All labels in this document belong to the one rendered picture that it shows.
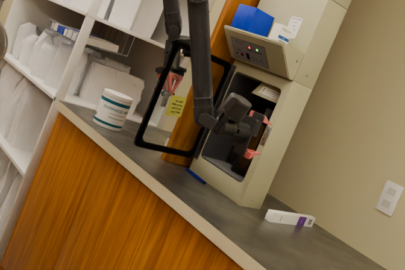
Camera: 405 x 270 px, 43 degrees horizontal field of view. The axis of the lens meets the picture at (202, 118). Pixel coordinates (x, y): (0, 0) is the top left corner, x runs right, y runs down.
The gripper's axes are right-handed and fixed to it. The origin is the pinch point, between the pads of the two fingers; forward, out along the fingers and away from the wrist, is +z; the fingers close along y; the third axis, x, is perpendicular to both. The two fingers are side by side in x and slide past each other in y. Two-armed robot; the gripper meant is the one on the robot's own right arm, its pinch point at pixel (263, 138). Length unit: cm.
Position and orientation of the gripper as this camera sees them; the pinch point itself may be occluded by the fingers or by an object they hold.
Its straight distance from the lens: 164.5
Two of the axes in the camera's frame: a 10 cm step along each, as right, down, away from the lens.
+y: 3.6, -9.3, -0.8
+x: -5.8, -2.9, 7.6
